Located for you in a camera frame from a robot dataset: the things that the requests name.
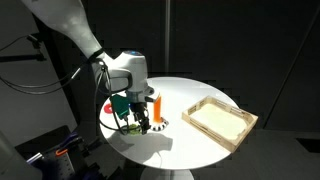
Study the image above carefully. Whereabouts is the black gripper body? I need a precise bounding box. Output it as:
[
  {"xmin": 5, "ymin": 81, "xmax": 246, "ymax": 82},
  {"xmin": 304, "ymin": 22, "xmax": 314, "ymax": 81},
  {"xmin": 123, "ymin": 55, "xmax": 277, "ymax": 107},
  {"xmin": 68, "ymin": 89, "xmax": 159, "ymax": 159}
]
[{"xmin": 128, "ymin": 99, "xmax": 149, "ymax": 115}]

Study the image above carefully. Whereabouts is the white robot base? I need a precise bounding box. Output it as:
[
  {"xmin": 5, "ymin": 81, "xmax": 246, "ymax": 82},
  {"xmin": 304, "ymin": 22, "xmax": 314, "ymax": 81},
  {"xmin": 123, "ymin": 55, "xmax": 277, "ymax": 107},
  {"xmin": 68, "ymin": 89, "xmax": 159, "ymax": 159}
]
[{"xmin": 0, "ymin": 129, "xmax": 44, "ymax": 180}]

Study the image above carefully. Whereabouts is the purple spring clamp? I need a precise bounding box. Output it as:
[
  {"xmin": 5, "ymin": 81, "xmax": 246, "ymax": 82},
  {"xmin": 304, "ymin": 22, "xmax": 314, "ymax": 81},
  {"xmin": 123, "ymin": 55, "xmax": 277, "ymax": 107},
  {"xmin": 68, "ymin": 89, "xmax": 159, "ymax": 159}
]
[{"xmin": 58, "ymin": 131, "xmax": 83, "ymax": 151}]

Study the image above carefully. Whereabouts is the wooden tray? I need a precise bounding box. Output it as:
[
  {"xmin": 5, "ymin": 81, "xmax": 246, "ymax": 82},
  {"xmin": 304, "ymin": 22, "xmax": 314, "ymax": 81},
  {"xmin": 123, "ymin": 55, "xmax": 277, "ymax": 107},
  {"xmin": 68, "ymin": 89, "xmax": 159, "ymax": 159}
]
[{"xmin": 181, "ymin": 95, "xmax": 259, "ymax": 153}]

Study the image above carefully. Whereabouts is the vertical metal pole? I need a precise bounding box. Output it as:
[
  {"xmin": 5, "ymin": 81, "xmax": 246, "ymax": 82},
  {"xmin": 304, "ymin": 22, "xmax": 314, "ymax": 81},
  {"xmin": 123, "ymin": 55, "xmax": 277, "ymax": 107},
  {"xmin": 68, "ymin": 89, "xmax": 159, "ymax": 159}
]
[{"xmin": 164, "ymin": 0, "xmax": 172, "ymax": 75}]

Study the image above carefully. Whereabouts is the black perforated breadboard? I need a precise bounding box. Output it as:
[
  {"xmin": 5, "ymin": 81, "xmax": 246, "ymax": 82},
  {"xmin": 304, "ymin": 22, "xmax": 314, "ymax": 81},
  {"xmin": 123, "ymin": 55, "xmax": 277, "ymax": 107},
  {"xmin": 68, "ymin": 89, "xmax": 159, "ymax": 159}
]
[{"xmin": 14, "ymin": 124, "xmax": 101, "ymax": 180}]

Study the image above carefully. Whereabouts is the silver metal bar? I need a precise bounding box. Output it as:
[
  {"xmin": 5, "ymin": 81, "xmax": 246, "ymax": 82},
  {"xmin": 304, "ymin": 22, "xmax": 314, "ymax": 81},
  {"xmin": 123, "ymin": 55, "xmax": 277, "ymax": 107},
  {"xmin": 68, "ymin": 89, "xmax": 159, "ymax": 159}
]
[{"xmin": 26, "ymin": 152, "xmax": 44, "ymax": 165}]

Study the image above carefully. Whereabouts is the small light green ring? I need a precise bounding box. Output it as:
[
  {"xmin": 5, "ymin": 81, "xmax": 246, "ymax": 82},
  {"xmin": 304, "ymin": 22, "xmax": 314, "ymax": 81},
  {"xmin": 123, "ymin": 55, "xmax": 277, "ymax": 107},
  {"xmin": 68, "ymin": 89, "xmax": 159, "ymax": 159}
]
[{"xmin": 127, "ymin": 123, "xmax": 143, "ymax": 136}]

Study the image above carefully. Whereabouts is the orange peg ring holder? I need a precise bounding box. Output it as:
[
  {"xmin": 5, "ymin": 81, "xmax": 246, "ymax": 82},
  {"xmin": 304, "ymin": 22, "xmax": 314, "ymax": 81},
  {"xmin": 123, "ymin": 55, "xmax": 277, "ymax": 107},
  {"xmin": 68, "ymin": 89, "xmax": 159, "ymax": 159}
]
[{"xmin": 149, "ymin": 93, "xmax": 170, "ymax": 132}]

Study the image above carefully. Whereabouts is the small teal ring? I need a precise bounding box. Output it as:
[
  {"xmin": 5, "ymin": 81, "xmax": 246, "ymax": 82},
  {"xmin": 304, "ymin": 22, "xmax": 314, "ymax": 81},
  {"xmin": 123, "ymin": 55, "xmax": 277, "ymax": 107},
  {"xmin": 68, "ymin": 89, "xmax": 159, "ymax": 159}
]
[{"xmin": 118, "ymin": 125, "xmax": 130, "ymax": 135}]

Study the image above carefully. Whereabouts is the large red ring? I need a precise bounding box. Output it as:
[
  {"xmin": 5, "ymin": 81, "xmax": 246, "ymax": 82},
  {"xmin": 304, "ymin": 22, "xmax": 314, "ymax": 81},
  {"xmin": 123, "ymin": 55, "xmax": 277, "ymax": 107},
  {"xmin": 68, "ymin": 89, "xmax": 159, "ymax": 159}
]
[{"xmin": 103, "ymin": 102, "xmax": 115, "ymax": 115}]

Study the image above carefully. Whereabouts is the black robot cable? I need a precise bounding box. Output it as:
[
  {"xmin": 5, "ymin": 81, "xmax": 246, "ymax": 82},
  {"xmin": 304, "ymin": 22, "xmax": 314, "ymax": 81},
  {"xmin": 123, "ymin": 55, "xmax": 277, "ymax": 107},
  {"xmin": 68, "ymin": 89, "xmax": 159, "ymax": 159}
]
[{"xmin": 0, "ymin": 58, "xmax": 132, "ymax": 136}]

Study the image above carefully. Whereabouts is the white table pedestal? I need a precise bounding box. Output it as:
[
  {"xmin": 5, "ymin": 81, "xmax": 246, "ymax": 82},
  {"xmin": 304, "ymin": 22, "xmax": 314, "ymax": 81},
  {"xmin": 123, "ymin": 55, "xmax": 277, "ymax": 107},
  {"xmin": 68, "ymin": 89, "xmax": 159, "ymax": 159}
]
[{"xmin": 139, "ymin": 167, "xmax": 195, "ymax": 180}]

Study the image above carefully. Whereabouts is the orange clamp handle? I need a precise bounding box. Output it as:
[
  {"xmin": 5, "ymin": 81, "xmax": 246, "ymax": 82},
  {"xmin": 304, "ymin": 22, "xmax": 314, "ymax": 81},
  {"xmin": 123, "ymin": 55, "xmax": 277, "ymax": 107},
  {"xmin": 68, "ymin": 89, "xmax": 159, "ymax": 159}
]
[{"xmin": 54, "ymin": 148, "xmax": 69, "ymax": 157}]

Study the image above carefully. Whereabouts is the black camera stand boom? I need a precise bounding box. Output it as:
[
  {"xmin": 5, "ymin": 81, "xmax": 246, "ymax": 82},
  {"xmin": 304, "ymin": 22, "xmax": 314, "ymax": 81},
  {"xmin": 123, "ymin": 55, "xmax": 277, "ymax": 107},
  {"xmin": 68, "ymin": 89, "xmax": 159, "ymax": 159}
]
[{"xmin": 0, "ymin": 33, "xmax": 48, "ymax": 64}]

